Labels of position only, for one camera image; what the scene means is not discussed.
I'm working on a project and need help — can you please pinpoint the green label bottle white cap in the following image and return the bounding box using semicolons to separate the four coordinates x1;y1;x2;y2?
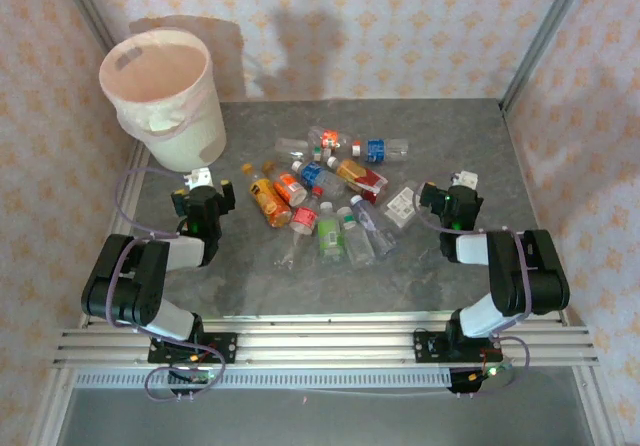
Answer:
316;201;347;263

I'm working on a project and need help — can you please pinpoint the clear bottle green white cap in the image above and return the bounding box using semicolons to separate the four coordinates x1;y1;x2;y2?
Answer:
337;206;376;266

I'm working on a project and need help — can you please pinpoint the left aluminium side rail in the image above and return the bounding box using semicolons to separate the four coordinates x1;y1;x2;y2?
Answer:
27;143;151;446

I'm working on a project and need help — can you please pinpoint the orange label bottle brown cap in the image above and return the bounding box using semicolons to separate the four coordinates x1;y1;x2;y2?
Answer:
263;160;309;206

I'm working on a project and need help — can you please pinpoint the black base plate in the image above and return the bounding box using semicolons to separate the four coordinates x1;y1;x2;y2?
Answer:
148;332;239;366
413;330;504;366

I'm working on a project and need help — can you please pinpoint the aluminium side rail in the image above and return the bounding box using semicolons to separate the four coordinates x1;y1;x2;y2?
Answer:
27;143;151;446
499;99;626;446

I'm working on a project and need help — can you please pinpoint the pink bin liner bag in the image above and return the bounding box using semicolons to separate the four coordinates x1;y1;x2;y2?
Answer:
98;28;214;140

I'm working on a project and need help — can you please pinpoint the left aluminium corner post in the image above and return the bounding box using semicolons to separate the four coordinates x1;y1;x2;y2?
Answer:
52;0;124;57

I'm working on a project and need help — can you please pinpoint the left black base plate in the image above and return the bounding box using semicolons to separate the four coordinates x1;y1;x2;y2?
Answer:
148;332;239;366

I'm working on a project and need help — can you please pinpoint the orange juice bottle yellow label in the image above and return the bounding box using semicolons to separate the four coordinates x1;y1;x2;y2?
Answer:
241;163;293;229

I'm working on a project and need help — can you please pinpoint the blue label clear bottle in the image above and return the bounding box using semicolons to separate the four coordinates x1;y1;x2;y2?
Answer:
360;138;410;164

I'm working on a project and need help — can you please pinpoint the aluminium corner post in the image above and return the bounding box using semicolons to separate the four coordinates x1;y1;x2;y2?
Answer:
52;0;124;57
498;0;596;113

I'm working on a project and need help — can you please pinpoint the crushed clear plastic bottle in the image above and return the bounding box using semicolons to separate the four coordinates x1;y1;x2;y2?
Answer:
273;137;311;163

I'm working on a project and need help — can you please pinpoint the aluminium front rail frame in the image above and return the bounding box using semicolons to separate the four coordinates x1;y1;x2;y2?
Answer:
52;313;600;370

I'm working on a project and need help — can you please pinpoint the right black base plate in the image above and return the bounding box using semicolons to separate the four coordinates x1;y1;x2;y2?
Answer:
413;330;504;366

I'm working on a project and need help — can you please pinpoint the clear bottle purple cap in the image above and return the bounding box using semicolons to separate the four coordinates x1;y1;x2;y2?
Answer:
349;194;400;258

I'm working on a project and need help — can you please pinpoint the small circuit board green LED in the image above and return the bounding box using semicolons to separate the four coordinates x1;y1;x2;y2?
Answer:
449;363;516;396
167;363;217;385

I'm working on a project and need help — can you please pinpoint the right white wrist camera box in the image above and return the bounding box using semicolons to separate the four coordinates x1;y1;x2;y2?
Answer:
452;169;480;190

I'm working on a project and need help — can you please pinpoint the white plastic bin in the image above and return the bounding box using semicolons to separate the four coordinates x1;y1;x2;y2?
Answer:
98;28;229;173

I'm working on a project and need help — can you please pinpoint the slotted grey cable duct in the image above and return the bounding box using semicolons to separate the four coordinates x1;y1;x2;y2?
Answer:
73;369;454;391

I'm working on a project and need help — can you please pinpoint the blue label bottle white cap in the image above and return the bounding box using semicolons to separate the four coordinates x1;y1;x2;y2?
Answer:
291;159;347;200

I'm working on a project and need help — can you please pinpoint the right aluminium side rail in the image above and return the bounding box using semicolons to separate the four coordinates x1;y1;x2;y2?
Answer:
499;99;626;446

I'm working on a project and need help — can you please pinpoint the clear bottle white label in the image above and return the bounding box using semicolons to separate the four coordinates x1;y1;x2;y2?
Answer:
379;179;424;228

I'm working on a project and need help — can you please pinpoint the red label bottle red cap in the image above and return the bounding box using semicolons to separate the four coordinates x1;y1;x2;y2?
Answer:
273;185;324;267

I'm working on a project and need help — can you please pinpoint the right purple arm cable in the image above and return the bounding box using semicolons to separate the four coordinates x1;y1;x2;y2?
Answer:
413;183;532;397

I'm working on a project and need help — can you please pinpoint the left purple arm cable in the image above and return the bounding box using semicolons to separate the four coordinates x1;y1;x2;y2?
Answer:
106;167;227;403

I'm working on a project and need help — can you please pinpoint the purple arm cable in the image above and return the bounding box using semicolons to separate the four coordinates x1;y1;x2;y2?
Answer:
106;167;227;403
413;183;532;397

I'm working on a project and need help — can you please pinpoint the right aluminium corner post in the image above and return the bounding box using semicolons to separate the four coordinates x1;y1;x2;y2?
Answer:
498;0;596;113

